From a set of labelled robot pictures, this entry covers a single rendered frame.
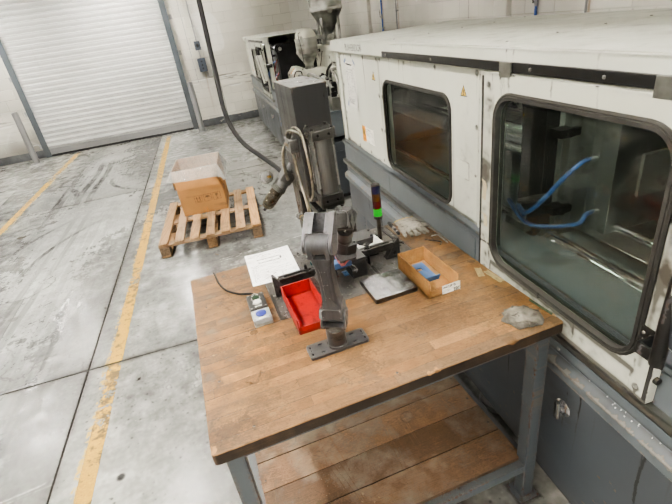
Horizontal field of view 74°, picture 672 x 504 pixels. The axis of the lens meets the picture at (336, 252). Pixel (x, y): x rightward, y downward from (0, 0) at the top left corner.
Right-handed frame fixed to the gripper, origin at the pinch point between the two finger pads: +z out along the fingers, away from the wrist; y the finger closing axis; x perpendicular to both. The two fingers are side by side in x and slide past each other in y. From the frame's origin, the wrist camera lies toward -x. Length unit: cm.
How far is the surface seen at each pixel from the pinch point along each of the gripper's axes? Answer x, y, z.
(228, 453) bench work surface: 54, -55, -11
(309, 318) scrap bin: 18.6, -15.2, 5.3
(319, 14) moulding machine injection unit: -151, 452, 114
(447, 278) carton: -35.7, -18.3, 2.5
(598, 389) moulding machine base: -57, -74, -1
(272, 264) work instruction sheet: 21.8, 28.3, 26.0
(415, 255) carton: -32.0, -0.8, 7.6
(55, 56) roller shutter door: 244, 887, 321
